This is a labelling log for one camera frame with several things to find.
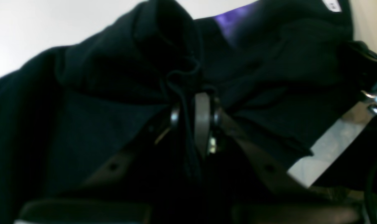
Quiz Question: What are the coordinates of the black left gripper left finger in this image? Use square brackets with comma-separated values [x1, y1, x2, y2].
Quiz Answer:
[83, 103, 180, 189]

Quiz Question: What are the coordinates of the white clothing label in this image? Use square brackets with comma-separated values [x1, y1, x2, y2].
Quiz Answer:
[322, 0, 342, 12]

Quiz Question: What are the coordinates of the black T-shirt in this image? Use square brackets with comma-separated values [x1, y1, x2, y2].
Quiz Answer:
[0, 0, 362, 224]

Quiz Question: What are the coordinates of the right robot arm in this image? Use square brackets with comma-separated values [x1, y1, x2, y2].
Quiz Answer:
[288, 41, 377, 224]

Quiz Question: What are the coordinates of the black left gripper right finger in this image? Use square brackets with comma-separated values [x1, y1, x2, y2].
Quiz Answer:
[194, 92, 331, 199]

